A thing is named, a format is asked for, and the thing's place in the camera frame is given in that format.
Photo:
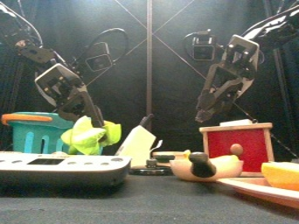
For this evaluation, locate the red wooden drawer box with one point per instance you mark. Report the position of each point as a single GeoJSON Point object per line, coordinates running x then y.
{"type": "Point", "coordinates": [238, 141]}

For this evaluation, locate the yellow toy food piece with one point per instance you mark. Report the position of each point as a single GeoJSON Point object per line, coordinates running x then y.
{"type": "Point", "coordinates": [227, 159]}

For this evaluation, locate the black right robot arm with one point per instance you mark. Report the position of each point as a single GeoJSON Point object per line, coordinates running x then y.
{"type": "Point", "coordinates": [278, 26]}

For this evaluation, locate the yellow-green toy starfruit piece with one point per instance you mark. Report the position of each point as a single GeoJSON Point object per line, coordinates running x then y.
{"type": "Point", "coordinates": [87, 135]}

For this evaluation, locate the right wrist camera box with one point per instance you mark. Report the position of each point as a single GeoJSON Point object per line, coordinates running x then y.
{"type": "Point", "coordinates": [203, 48]}

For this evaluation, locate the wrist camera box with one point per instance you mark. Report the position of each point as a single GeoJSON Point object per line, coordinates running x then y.
{"type": "Point", "coordinates": [98, 59]}
{"type": "Point", "coordinates": [203, 48]}

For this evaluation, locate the pink wooden plate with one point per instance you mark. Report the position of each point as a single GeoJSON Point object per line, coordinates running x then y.
{"type": "Point", "coordinates": [260, 189]}

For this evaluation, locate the white block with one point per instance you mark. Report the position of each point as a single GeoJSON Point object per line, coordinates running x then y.
{"type": "Point", "coordinates": [235, 122]}

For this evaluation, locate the black round disc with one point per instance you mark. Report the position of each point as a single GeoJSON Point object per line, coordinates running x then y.
{"type": "Point", "coordinates": [151, 169]}

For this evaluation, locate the vertical metal frame pole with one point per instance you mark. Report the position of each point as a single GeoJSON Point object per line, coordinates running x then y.
{"type": "Point", "coordinates": [150, 58]}

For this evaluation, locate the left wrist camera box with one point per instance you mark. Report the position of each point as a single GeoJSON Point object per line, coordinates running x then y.
{"type": "Point", "coordinates": [98, 59]}

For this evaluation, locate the orange toy fruit piece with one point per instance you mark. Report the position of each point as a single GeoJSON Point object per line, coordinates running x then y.
{"type": "Point", "coordinates": [282, 175]}

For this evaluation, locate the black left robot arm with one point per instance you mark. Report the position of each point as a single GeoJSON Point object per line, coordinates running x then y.
{"type": "Point", "coordinates": [23, 43]}

